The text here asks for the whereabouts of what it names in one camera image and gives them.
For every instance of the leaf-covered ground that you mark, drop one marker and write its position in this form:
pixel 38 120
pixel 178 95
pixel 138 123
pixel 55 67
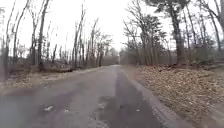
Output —
pixel 183 86

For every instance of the grey asphalt road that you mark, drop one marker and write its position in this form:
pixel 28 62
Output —
pixel 93 100

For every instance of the leaf-strewn verge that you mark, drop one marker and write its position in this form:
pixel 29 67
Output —
pixel 23 80

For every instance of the wood with pines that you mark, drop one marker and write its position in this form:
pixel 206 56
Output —
pixel 166 36

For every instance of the bare wood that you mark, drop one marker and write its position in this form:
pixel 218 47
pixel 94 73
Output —
pixel 50 46

